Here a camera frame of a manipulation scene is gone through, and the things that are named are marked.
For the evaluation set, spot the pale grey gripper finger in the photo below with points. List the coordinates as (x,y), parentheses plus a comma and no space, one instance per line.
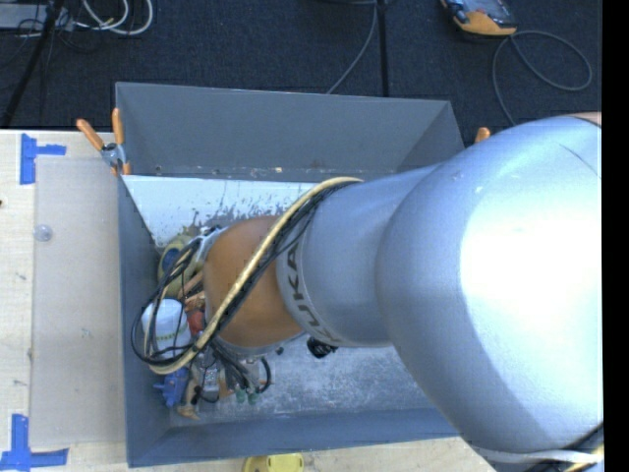
(211,379)

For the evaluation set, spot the blue plastic object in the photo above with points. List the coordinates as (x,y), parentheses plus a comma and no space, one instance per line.
(173,386)

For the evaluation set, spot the tan small object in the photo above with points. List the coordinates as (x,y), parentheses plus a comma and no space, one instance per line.
(189,412)

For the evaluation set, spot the red small object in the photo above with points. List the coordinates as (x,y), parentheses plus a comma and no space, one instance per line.
(195,320)

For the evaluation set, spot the white plastic cup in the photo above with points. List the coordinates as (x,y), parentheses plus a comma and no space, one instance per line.
(169,320)

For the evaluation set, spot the yellow and blue round object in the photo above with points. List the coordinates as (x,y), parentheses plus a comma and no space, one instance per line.
(172,258)

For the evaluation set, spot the pale wood flat board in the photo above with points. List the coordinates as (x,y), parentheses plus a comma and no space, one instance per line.
(74,288)

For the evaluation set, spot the grey metal bin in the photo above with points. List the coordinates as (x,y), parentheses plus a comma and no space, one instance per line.
(275,131)

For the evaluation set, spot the black cylinder on white bracket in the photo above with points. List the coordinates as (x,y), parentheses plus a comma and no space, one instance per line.
(320,347)

